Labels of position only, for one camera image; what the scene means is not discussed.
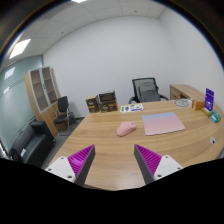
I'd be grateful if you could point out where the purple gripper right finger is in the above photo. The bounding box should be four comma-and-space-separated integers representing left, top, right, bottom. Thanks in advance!
134, 144, 182, 184

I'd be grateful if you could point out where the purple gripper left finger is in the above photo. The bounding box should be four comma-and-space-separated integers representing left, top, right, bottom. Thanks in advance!
46, 145, 95, 186

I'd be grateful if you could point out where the pink blue mouse pad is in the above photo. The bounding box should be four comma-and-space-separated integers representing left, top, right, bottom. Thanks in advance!
142, 112, 185, 136

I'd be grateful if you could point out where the pink computer mouse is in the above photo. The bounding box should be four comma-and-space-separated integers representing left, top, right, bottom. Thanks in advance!
117, 121, 136, 137

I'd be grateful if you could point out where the black leather sofa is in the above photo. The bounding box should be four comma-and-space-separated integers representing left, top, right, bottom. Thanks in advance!
10, 121, 55, 167

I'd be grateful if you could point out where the black visitor chair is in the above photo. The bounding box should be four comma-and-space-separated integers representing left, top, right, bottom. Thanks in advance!
54, 96, 76, 128

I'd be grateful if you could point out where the green white paper sheet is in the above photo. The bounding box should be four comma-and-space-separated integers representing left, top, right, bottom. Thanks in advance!
120, 103, 144, 113

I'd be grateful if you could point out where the white round desk grommet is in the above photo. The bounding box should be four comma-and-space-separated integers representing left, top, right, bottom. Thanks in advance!
210, 137, 216, 144

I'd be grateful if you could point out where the left brown cardboard box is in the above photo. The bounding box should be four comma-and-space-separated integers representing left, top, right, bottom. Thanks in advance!
86, 96, 100, 113

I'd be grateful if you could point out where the brown cardboard box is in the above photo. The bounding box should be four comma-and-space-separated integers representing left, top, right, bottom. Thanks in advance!
86, 96, 100, 113
98, 91, 117, 112

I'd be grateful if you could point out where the right brown cardboard box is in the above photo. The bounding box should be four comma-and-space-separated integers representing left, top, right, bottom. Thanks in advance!
98, 91, 117, 112

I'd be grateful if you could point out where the small wooden box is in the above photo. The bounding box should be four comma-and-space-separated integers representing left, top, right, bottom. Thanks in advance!
193, 100, 205, 111

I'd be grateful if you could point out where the grey mesh office chair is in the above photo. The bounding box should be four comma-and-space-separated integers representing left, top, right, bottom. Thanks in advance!
129, 78, 168, 104

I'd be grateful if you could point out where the wooden side cabinet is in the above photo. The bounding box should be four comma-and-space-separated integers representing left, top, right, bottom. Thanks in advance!
170, 84, 224, 113

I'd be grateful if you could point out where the wooden glass-door cabinet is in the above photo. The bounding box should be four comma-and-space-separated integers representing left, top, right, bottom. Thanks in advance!
25, 67, 59, 136

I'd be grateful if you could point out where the purple sign stand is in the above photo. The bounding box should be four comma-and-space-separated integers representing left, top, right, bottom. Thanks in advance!
205, 89, 214, 111

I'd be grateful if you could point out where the coiled white cable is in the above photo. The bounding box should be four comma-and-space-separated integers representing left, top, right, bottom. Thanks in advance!
173, 98, 193, 108

